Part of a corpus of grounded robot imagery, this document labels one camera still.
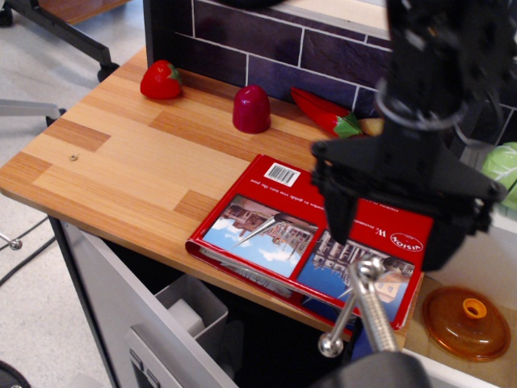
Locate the red toy chili pepper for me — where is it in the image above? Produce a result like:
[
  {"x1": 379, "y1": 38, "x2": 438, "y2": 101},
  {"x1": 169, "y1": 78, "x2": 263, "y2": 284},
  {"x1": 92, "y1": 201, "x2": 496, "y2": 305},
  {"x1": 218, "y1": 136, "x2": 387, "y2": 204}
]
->
[{"x1": 290, "y1": 87, "x2": 363, "y2": 138}]

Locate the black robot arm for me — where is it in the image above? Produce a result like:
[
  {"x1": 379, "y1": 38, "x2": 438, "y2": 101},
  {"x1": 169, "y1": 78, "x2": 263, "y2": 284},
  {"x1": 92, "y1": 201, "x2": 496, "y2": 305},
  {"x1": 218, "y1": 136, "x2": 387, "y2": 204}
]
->
[{"x1": 312, "y1": 1, "x2": 516, "y2": 271}]

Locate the grey plastic bin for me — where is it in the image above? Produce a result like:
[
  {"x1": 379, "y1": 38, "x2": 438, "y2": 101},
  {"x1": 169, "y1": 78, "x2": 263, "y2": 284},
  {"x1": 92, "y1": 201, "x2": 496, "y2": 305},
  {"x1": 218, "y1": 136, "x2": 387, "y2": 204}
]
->
[{"x1": 155, "y1": 275, "x2": 228, "y2": 358}]

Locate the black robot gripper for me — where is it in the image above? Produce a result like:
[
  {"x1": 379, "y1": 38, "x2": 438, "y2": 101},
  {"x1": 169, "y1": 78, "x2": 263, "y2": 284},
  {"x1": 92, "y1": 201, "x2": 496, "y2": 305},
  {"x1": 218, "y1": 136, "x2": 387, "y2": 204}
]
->
[{"x1": 310, "y1": 80, "x2": 508, "y2": 272}]

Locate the green toy cabbage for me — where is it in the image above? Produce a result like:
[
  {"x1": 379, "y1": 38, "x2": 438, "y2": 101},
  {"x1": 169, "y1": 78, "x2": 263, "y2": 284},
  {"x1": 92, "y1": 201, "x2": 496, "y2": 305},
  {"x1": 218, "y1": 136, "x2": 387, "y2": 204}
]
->
[{"x1": 481, "y1": 141, "x2": 516, "y2": 210}]

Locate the beige toy cone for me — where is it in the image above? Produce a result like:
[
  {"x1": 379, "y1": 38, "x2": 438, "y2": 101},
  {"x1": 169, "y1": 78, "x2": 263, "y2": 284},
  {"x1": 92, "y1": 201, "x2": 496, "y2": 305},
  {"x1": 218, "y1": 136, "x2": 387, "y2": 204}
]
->
[{"x1": 359, "y1": 118, "x2": 384, "y2": 137}]

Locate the red toy strawberry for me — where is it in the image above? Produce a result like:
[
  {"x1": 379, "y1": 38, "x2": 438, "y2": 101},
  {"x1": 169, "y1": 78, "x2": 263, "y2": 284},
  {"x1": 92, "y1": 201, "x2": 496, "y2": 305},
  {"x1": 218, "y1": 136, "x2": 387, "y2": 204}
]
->
[{"x1": 140, "y1": 60, "x2": 183, "y2": 99}]

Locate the orange transparent pot lid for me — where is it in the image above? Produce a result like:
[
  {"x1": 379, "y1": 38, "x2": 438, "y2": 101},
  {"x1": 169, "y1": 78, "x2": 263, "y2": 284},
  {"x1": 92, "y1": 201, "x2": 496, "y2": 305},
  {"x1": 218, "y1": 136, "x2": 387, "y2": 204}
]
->
[{"x1": 422, "y1": 286, "x2": 511, "y2": 362}]

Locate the red hardcover book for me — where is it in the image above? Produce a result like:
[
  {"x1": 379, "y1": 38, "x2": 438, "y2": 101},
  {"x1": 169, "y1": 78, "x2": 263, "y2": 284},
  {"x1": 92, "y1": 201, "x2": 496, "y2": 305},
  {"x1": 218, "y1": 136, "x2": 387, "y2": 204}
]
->
[{"x1": 186, "y1": 154, "x2": 433, "y2": 329}]

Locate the black chair base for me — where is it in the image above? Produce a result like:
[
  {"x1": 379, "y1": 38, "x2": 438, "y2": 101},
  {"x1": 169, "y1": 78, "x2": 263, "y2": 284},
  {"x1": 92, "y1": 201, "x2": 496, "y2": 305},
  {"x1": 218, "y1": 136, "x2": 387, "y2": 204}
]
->
[{"x1": 1, "y1": 0, "x2": 126, "y2": 82}]

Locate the metal clamp screw handle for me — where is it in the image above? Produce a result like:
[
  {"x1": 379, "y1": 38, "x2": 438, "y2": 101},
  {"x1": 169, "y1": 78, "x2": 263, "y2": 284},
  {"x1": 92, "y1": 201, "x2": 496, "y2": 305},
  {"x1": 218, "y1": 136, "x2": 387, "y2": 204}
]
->
[{"x1": 317, "y1": 254, "x2": 400, "y2": 358}]

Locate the grey open cabinet door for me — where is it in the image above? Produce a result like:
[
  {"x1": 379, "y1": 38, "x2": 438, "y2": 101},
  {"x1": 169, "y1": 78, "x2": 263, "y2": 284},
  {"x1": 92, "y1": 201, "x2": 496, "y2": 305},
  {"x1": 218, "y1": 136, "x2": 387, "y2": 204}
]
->
[{"x1": 50, "y1": 218, "x2": 236, "y2": 387}]

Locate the dark red toy dome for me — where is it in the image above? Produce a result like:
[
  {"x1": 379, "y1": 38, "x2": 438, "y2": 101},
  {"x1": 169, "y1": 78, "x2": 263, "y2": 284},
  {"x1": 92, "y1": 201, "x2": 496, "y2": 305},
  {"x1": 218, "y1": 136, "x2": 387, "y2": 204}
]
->
[{"x1": 233, "y1": 85, "x2": 271, "y2": 134}]

